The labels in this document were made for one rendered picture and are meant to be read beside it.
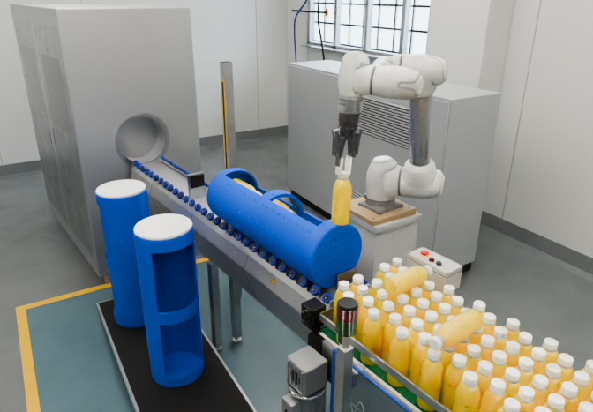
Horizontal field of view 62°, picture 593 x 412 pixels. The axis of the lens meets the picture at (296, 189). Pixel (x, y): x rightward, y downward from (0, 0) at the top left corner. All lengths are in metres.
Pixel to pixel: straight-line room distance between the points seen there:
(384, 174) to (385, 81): 0.92
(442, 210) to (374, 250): 1.24
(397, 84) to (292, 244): 0.77
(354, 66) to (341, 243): 0.72
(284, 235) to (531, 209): 3.09
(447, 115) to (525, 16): 1.46
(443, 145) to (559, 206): 1.45
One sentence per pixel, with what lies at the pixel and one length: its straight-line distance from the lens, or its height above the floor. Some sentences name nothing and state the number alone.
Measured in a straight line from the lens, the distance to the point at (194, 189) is 3.05.
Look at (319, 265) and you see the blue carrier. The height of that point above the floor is 1.08.
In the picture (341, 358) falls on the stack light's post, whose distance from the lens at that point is 1.57.
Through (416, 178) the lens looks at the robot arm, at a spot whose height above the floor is 1.24.
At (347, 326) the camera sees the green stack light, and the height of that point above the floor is 1.20.
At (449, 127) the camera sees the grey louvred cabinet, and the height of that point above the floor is 1.26.
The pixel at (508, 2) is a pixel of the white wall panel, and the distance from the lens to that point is 4.69.
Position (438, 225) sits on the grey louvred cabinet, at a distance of 3.77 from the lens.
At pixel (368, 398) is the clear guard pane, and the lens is 1.76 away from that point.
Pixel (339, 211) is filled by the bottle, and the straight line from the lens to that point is 1.87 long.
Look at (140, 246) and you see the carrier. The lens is 2.45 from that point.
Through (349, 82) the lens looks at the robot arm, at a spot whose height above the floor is 1.81.
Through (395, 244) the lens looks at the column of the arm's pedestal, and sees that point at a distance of 2.69.
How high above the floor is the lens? 2.09
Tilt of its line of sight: 22 degrees down
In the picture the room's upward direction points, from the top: straight up
